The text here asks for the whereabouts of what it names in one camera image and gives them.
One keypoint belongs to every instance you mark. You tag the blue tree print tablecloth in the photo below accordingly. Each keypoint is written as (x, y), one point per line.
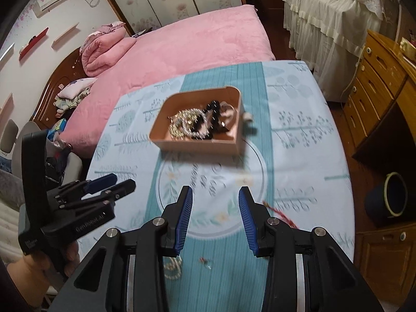
(292, 120)

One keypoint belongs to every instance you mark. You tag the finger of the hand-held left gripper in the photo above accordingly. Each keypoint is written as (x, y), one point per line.
(100, 181)
(125, 187)

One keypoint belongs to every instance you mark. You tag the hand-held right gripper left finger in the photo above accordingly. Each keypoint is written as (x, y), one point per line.
(183, 221)

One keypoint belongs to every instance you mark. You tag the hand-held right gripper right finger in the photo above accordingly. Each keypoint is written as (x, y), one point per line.
(247, 221)

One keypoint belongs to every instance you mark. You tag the floral pillow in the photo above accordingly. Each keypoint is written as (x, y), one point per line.
(76, 87)

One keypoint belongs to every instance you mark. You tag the pink jewelry box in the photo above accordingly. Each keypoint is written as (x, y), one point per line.
(195, 146)

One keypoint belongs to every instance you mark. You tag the wooden desk with drawers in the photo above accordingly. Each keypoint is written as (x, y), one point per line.
(380, 81)

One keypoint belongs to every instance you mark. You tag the cream cup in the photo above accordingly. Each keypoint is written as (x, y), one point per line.
(408, 47)

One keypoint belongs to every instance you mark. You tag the pile of clothes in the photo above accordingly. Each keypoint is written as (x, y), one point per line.
(68, 102)

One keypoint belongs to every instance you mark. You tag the person's left hand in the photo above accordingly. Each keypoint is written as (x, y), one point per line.
(26, 271)

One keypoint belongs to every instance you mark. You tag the red wall shelf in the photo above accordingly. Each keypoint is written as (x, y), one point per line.
(32, 44)

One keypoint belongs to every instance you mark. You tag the blue packet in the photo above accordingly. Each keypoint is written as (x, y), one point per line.
(58, 127)

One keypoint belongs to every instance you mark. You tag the black bin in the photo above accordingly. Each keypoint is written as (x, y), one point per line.
(254, 2)

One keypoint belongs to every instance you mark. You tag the wooden wall shelf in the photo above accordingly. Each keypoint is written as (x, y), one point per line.
(65, 35)

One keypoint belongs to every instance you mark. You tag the pink bed blanket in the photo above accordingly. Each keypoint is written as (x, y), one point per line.
(195, 39)

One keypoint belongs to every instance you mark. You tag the grey chair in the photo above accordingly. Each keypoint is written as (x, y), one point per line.
(9, 136)

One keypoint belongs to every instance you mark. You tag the cream lace covered furniture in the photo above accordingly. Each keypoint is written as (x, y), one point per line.
(325, 16)

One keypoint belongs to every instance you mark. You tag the dark wooden headboard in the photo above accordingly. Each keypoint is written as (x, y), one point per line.
(55, 74)

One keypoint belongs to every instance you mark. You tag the dark bucket with green rim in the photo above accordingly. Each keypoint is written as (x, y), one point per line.
(378, 206)

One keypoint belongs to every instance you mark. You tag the folded pink quilt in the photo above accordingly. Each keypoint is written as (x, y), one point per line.
(104, 52)

